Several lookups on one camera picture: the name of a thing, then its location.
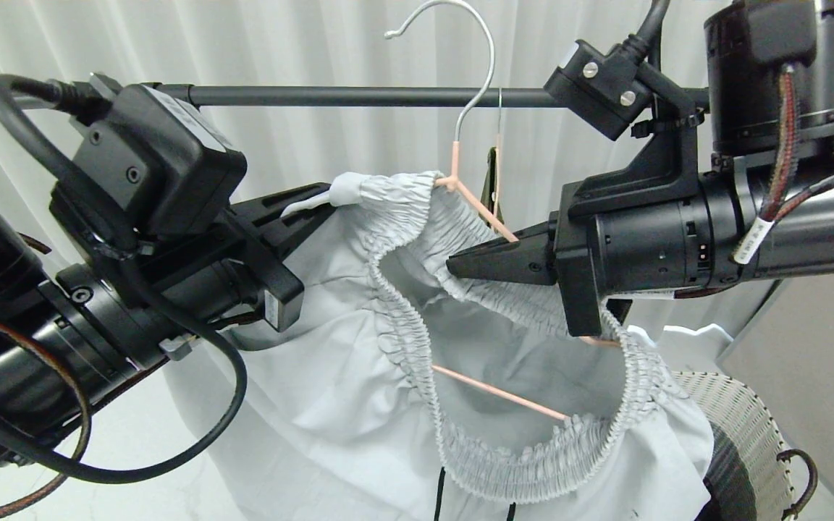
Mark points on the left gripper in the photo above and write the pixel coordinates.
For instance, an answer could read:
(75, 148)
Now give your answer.
(192, 297)

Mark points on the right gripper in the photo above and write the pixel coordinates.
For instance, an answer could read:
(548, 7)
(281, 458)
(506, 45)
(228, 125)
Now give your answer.
(649, 246)

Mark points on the green printed shirt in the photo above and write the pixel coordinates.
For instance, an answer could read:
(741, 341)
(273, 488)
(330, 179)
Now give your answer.
(489, 181)

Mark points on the pink clothes hanger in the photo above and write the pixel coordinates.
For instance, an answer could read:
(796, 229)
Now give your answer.
(498, 159)
(455, 155)

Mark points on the pale grey shorts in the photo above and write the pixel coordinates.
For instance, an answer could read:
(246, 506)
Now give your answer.
(330, 405)

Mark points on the black clothes rack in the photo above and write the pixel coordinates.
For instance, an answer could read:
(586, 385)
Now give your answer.
(352, 96)

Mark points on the white laundry basket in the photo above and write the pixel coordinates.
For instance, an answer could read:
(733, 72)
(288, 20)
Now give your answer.
(750, 427)

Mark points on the white curtain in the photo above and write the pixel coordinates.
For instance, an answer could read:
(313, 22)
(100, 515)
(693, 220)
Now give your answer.
(279, 43)

